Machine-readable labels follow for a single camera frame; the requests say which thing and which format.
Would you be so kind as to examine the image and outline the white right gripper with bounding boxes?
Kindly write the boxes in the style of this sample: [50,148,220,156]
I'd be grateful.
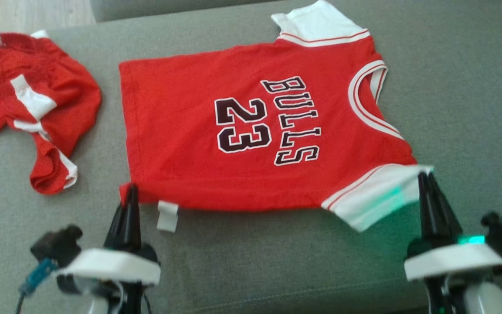
[403,171,502,314]

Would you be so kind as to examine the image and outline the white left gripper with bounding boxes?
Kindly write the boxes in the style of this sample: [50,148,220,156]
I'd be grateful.
[56,184,161,314]

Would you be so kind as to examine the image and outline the red Bulls 23 jersey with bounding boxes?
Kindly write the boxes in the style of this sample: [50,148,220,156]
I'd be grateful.
[119,0,434,233]

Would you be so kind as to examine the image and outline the red mesh shorts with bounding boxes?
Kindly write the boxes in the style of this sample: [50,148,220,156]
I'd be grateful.
[0,30,102,195]

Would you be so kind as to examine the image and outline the large grey sofa ottoman cushion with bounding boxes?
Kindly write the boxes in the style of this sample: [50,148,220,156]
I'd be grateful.
[0,0,502,314]

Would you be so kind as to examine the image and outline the teal left camera cable plug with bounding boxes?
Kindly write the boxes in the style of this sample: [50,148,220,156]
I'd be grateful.
[14,257,58,314]

